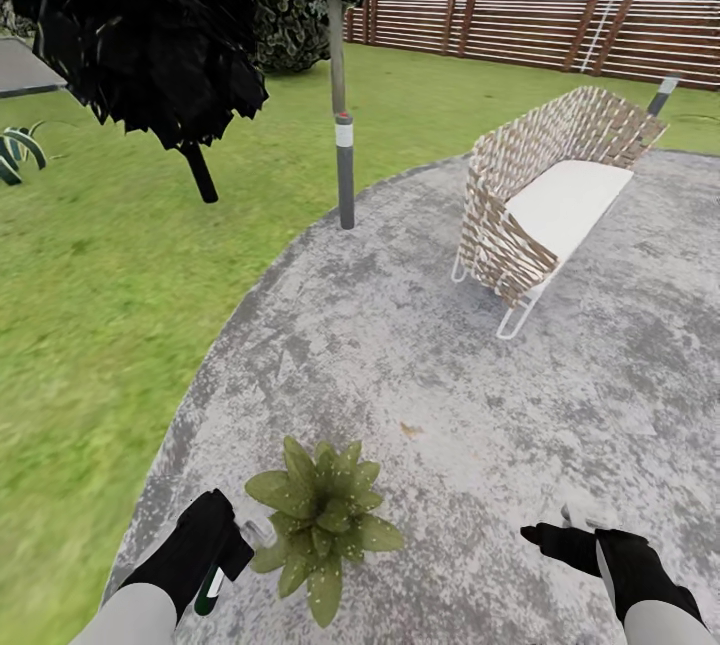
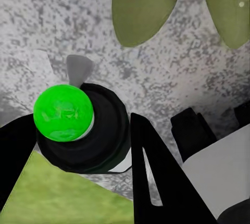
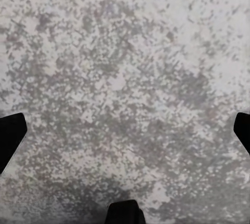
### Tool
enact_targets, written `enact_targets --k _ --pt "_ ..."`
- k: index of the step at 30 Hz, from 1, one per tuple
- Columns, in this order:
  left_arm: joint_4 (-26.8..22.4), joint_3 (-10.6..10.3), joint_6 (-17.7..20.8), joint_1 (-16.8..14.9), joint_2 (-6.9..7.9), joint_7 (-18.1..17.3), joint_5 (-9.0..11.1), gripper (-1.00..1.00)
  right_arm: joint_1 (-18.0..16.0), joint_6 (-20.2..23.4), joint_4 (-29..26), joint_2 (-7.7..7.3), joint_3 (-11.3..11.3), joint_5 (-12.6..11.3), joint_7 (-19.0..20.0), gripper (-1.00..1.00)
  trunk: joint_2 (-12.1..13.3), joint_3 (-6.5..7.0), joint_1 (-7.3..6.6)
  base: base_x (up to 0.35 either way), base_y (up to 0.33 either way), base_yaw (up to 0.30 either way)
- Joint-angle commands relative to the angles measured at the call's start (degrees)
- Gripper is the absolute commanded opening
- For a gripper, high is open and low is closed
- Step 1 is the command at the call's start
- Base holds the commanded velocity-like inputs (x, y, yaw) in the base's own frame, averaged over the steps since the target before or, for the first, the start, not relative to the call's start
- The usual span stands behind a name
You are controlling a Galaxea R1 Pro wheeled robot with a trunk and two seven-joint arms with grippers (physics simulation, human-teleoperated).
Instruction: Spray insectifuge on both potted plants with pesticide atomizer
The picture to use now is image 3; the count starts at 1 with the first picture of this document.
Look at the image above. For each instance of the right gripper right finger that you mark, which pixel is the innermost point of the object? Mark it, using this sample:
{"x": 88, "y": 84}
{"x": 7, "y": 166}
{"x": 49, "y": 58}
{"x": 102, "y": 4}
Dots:
{"x": 242, "y": 129}

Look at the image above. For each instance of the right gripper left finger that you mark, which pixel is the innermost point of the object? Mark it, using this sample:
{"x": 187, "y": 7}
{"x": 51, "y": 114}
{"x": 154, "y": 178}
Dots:
{"x": 12, "y": 130}

